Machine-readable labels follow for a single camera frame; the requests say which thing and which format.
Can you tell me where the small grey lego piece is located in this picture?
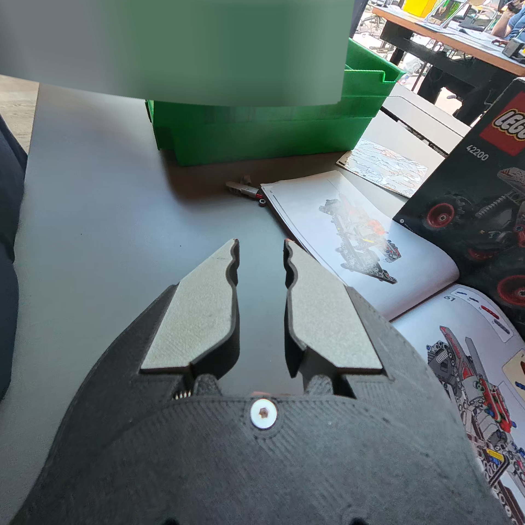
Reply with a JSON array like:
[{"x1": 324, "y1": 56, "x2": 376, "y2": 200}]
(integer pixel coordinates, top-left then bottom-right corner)
[{"x1": 225, "y1": 175, "x2": 266, "y2": 204}]

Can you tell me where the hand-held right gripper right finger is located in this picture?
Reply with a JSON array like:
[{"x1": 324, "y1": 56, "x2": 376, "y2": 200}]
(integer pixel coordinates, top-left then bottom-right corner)
[{"x1": 284, "y1": 239, "x2": 385, "y2": 379}]

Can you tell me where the wooden table with black legs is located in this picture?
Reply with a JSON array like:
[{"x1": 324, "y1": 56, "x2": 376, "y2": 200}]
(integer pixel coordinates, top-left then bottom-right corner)
[{"x1": 371, "y1": 5, "x2": 525, "y2": 126}]

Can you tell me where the lego sticker sheet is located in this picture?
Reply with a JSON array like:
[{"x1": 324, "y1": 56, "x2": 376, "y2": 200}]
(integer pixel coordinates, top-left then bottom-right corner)
[{"x1": 336, "y1": 139, "x2": 429, "y2": 199}]

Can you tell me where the dark lego set box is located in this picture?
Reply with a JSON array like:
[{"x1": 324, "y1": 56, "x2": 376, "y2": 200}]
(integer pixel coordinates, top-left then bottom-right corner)
[{"x1": 392, "y1": 77, "x2": 525, "y2": 326}]

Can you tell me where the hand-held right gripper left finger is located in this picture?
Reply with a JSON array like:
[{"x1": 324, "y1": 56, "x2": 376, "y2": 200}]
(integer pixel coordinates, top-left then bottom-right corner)
[{"x1": 139, "y1": 238, "x2": 240, "y2": 380}]

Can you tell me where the open lego instruction booklet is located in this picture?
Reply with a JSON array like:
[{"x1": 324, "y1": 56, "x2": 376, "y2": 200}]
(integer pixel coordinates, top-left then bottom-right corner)
[{"x1": 260, "y1": 170, "x2": 525, "y2": 525}]

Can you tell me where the grey side table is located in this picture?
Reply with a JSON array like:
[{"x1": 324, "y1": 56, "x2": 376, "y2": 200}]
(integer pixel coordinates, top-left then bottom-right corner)
[{"x1": 381, "y1": 94, "x2": 471, "y2": 156}]

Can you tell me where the person's dark blue clothing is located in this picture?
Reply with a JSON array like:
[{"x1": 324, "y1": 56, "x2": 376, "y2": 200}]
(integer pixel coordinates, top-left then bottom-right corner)
[{"x1": 0, "y1": 115, "x2": 28, "y2": 400}]

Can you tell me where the green plastic bin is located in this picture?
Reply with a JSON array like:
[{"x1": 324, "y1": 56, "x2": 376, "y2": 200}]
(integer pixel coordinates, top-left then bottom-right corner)
[{"x1": 145, "y1": 38, "x2": 406, "y2": 167}]

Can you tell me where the yellow box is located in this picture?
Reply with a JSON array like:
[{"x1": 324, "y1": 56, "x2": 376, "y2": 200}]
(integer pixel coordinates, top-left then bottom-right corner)
[{"x1": 403, "y1": 0, "x2": 439, "y2": 18}]

